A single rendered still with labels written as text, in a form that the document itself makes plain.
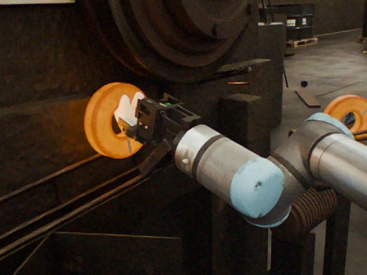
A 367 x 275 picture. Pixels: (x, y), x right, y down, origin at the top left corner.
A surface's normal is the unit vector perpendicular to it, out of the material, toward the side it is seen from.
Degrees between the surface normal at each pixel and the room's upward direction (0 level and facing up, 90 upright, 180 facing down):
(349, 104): 90
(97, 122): 89
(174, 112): 90
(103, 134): 89
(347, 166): 57
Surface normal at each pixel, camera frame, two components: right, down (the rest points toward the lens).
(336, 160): -0.84, -0.42
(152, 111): -0.70, 0.23
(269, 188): 0.65, 0.40
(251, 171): -0.22, -0.57
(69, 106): 0.71, 0.18
